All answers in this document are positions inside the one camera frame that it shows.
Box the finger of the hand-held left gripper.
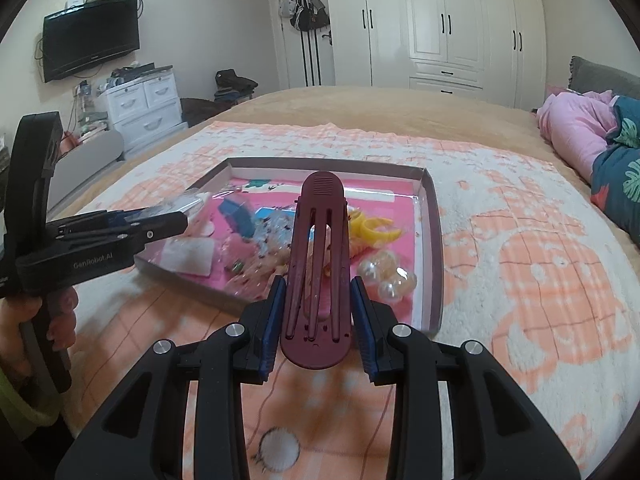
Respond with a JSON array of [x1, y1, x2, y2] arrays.
[[59, 222, 189, 249], [49, 209, 188, 234]]

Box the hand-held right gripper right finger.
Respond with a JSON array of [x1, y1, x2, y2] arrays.
[[350, 275, 583, 480]]

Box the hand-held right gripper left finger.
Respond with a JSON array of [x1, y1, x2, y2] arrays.
[[55, 275, 287, 480]]

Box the maroon hair clip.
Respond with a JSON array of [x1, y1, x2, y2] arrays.
[[280, 171, 355, 371]]

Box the dotted sheer bow hair tie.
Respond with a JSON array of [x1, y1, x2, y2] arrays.
[[225, 210, 301, 293]]

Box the bagged yellow hoop earrings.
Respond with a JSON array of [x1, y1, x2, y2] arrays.
[[347, 205, 403, 252]]

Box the brown cardboard box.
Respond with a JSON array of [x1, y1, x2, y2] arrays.
[[136, 156, 445, 335]]

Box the person's left forearm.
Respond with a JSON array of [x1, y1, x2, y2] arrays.
[[0, 360, 68, 438]]

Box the person's left hand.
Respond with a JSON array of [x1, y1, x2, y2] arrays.
[[0, 284, 81, 378]]

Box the clear plastic bag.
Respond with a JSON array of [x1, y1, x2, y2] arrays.
[[159, 189, 211, 217]]

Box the grey board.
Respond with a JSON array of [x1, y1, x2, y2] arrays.
[[49, 130, 125, 197]]

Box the white drawer cabinet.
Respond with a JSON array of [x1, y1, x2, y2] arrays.
[[102, 69, 184, 155]]

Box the dark clothes pile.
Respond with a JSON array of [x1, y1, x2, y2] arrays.
[[214, 68, 259, 102]]

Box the tan bedspread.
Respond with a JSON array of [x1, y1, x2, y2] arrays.
[[47, 85, 640, 281]]

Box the white room door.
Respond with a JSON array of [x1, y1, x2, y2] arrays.
[[269, 0, 336, 90]]

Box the hanging bags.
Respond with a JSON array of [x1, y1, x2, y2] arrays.
[[280, 0, 332, 32]]

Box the pink duvet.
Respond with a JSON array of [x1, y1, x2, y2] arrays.
[[536, 89, 622, 187]]

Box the floral dark quilt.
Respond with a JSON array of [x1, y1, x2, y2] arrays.
[[591, 96, 640, 243]]

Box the white wardrobe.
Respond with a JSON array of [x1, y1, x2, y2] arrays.
[[322, 0, 549, 109]]

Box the grey pillow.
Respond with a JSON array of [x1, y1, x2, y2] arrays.
[[569, 56, 640, 100]]

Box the clear bubble bead hair tie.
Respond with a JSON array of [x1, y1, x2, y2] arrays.
[[357, 251, 418, 302]]

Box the black wall television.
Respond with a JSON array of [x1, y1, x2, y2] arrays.
[[42, 0, 141, 84]]

